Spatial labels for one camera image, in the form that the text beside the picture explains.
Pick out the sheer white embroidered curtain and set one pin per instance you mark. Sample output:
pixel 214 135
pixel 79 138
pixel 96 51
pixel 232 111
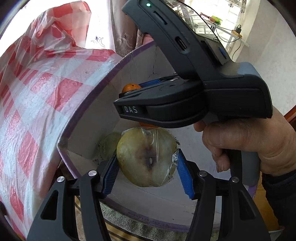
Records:
pixel 100 25

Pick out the plastic-wrapped yellow pear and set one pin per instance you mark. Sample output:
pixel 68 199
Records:
pixel 141 160

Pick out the brown wooden furniture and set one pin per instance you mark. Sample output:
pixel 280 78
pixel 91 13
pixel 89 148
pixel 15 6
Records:
pixel 291 120

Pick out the orange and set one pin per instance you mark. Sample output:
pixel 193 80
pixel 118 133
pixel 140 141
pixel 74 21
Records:
pixel 130 87
pixel 148 125

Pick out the green object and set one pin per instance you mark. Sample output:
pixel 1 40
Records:
pixel 215 19

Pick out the purple-rimmed round cardboard box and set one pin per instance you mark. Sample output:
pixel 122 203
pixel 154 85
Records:
pixel 166 208

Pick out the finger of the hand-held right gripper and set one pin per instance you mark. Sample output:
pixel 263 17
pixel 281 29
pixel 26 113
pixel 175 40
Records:
pixel 150 83
pixel 171 91

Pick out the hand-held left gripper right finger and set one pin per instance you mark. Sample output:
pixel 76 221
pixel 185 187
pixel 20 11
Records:
pixel 183 173

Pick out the person's right hand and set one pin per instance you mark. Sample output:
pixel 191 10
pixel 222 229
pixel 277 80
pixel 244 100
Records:
pixel 249 139

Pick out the white side table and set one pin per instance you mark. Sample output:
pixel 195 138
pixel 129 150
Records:
pixel 227 32

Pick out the beige patterned curtain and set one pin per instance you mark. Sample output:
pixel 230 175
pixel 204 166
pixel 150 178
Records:
pixel 129 34

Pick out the black power adapter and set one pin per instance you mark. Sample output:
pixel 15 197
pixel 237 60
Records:
pixel 238 29

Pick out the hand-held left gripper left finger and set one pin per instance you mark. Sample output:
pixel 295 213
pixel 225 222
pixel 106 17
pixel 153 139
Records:
pixel 111 173

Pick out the red white checkered tablecloth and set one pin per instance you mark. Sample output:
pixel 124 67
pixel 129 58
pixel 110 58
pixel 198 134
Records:
pixel 41 97

